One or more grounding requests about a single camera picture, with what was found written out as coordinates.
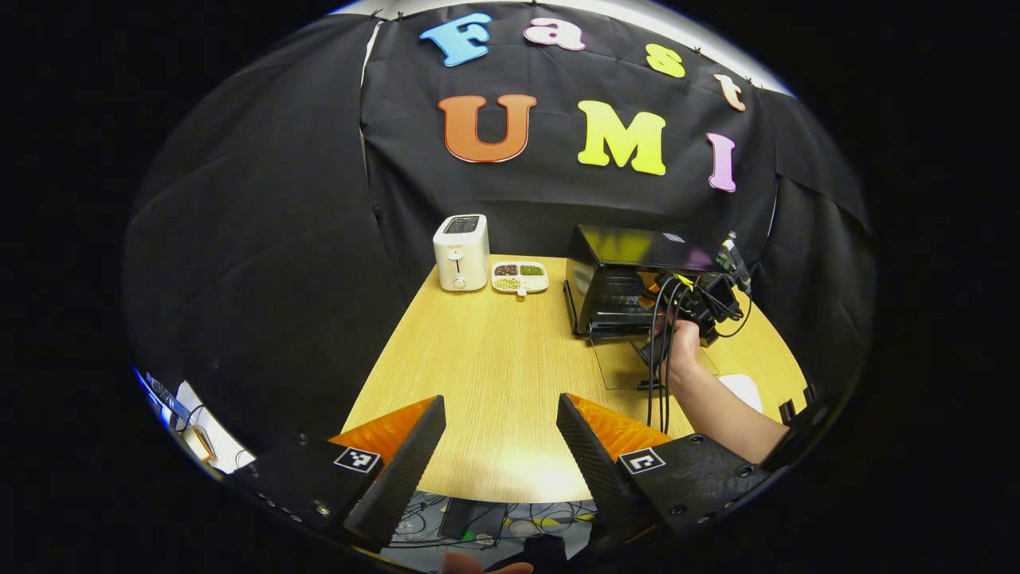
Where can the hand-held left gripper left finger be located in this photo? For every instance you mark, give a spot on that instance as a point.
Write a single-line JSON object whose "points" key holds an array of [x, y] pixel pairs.
{"points": [[402, 470]]}

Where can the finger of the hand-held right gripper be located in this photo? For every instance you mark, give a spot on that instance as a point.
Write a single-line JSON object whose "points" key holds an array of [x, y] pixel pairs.
{"points": [[649, 291]]}

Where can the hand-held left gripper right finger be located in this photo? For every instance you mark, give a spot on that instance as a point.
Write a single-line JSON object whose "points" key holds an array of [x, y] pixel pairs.
{"points": [[598, 470]]}

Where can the black electric oven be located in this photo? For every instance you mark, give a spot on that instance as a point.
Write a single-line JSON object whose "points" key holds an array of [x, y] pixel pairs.
{"points": [[613, 255]]}

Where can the white square plate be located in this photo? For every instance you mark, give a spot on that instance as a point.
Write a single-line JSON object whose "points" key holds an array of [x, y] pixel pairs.
{"points": [[745, 391]]}

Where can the white divided bean dish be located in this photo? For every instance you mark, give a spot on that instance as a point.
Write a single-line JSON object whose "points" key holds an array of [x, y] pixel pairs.
{"points": [[519, 277]]}

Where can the white side desk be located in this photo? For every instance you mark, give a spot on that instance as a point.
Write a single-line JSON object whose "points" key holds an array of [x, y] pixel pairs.
{"points": [[227, 446]]}

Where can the white toaster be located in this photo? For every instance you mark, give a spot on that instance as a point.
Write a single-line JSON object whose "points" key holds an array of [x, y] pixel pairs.
{"points": [[460, 259]]}

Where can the black backdrop cloth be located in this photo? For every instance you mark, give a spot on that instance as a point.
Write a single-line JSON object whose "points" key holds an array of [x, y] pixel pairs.
{"points": [[263, 239]]}

